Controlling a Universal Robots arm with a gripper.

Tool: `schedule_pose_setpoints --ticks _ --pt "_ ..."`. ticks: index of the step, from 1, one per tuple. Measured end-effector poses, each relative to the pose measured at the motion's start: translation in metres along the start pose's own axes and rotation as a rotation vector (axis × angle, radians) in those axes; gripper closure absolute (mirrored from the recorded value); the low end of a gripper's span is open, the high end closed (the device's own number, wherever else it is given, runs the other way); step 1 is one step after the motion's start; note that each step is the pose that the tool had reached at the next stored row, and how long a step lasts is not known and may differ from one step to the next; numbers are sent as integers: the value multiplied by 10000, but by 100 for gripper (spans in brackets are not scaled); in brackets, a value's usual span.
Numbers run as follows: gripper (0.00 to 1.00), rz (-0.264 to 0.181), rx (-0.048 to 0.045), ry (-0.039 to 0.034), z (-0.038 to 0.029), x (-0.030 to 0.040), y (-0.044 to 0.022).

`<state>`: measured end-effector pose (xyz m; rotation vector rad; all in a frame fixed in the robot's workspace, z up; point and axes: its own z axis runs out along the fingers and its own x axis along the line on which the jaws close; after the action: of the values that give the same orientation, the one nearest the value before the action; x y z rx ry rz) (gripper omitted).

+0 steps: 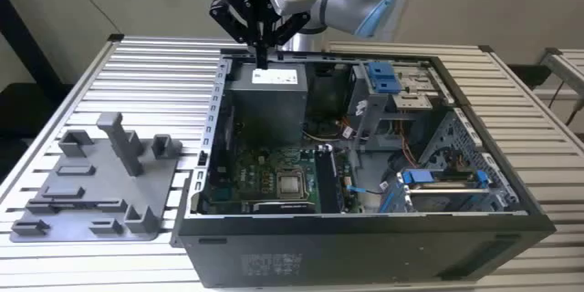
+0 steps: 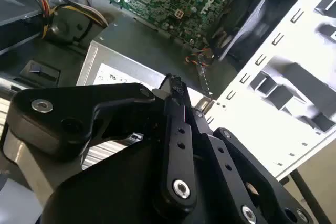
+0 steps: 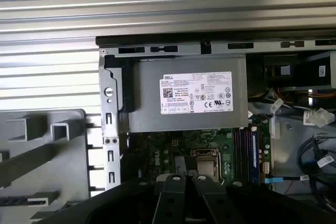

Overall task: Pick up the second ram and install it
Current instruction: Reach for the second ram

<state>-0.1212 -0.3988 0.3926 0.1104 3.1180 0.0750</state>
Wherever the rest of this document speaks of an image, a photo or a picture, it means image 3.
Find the power supply wire bundle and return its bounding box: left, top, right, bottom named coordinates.
left=248, top=87, right=323, bottom=109

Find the black RAM slot bank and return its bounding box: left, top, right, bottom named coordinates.
left=233, top=128, right=253, bottom=184

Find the CPU socket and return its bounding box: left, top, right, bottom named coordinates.
left=189, top=148, right=222, bottom=183

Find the silver CPU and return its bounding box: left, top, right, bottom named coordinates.
left=195, top=159, right=215, bottom=177

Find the grey blue data cable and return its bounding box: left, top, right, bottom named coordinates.
left=306, top=132, right=336, bottom=190

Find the grey power supply unit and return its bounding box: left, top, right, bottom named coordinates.
left=119, top=56, right=249, bottom=133

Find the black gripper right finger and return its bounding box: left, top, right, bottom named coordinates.
left=193, top=174, right=336, bottom=224

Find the wire with blue connector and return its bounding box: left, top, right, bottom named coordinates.
left=264, top=177, right=310, bottom=184

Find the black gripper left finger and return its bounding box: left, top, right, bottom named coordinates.
left=39, top=174, right=188, bottom=224

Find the blue RAM stick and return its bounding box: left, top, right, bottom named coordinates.
left=251, top=131, right=261, bottom=184

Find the grey parts rack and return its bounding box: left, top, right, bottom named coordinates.
left=0, top=108, right=90, bottom=224

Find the white wire connector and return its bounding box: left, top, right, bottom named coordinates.
left=303, top=108, right=335, bottom=125

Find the black open PC case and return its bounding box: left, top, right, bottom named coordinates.
left=96, top=35, right=336, bottom=224

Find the green motherboard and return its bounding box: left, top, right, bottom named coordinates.
left=128, top=126, right=274, bottom=187

